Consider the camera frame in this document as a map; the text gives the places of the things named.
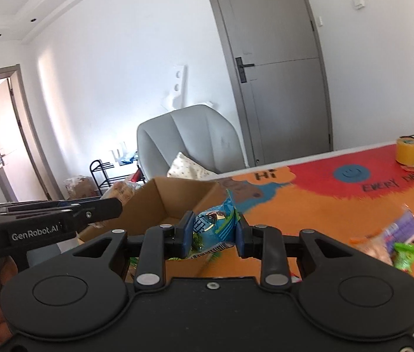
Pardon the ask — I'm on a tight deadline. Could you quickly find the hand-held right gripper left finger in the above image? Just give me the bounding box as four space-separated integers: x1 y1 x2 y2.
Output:
71 211 195 290

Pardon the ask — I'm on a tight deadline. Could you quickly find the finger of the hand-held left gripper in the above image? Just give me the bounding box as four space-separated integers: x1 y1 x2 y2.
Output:
69 197 124 228

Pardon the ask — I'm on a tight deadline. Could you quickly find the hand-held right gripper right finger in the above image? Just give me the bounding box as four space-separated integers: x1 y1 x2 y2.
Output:
235 211 357 291

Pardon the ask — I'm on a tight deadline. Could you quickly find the clear cracker packet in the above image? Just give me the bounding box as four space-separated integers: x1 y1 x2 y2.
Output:
106 181 140 207

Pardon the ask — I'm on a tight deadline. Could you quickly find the blue snack packet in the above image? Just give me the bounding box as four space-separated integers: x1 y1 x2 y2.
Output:
189 189 239 262

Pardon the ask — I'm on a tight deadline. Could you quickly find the cardboard box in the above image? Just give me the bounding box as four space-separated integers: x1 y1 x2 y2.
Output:
77 177 230 283

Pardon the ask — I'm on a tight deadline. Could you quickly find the orange snack packet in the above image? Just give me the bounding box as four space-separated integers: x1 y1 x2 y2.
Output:
350 235 393 265

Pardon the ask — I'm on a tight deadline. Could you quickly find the purple and clear snack packet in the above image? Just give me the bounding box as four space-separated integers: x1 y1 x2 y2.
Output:
383 207 414 245

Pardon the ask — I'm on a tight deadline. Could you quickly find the small brown carton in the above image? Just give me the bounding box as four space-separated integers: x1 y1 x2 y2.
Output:
65 177 98 199

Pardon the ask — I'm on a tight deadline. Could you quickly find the black shoe rack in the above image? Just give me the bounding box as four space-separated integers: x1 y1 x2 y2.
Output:
90 159 117 196

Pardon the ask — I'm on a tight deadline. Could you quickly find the white plastic item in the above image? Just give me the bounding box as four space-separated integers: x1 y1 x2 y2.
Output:
110 142 127 160

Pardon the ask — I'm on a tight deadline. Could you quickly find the white dotted pillow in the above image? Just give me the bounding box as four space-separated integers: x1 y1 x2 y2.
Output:
166 151 219 182

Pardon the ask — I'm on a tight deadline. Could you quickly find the colourful cartoon table mat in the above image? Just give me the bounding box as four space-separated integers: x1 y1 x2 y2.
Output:
212 141 414 296

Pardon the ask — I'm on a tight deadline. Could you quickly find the brown open door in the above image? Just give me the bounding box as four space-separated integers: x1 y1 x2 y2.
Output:
0 64 52 203

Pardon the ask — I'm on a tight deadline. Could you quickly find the grey upholstered chair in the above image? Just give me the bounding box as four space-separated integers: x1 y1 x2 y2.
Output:
137 104 246 185

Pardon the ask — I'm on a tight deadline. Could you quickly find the white foam board with holes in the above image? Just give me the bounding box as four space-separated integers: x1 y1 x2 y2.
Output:
161 64 188 111

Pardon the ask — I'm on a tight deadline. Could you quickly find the grey door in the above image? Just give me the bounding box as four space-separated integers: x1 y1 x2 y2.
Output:
201 0 335 168

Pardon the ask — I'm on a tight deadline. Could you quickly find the bright green candy packet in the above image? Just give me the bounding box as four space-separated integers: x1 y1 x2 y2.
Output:
392 242 414 275

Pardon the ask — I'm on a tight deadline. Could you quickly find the yellow tape roll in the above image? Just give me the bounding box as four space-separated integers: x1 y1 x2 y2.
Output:
395 136 414 166

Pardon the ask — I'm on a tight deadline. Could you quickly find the black door handle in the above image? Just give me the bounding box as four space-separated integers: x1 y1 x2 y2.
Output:
235 57 255 83

